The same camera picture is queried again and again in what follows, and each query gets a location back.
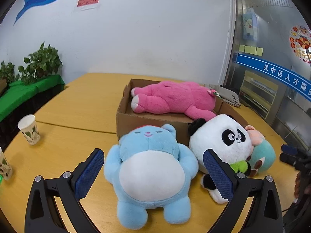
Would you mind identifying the blue cat plush toy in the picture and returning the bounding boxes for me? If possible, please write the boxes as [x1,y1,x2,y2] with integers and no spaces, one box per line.
[103,124,199,230]

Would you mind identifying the green potted plant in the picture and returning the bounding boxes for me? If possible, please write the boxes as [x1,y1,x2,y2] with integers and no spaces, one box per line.
[18,42,63,85]

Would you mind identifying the small potted plant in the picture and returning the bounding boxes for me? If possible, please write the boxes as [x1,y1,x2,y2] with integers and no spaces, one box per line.
[0,61,20,85]

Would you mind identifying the pink bear plush toy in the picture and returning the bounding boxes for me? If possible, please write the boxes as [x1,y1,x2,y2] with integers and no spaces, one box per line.
[131,81,217,121]

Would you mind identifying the panda plush toy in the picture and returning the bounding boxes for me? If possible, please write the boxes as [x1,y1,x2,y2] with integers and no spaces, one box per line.
[188,114,252,204]

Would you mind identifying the green cloth covered bench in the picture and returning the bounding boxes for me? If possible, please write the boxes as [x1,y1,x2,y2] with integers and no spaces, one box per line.
[0,75,65,121]

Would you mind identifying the white paper cup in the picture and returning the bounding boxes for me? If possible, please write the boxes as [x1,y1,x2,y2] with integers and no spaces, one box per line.
[18,115,41,145]

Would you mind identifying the red paper wall notice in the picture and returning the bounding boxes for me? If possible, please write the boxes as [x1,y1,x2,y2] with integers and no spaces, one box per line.
[74,0,101,11]

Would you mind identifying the blue cartoon poster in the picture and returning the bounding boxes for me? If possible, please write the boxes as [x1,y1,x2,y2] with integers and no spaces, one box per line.
[242,8,258,42]

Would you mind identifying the brown cardboard box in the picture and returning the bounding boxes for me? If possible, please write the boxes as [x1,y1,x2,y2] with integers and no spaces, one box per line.
[116,79,248,145]

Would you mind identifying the festive window sticker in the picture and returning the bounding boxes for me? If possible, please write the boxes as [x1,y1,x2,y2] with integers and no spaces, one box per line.
[289,25,310,65]

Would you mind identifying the yellow sticky notes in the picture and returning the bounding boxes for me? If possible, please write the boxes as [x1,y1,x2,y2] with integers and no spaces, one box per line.
[239,45,264,56]

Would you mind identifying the pink pig plush toy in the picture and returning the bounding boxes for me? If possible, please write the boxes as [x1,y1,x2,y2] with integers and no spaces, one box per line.
[245,125,276,177]

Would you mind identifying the grey fabric bag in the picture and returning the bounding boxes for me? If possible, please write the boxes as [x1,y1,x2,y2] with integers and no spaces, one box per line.
[209,84,241,107]

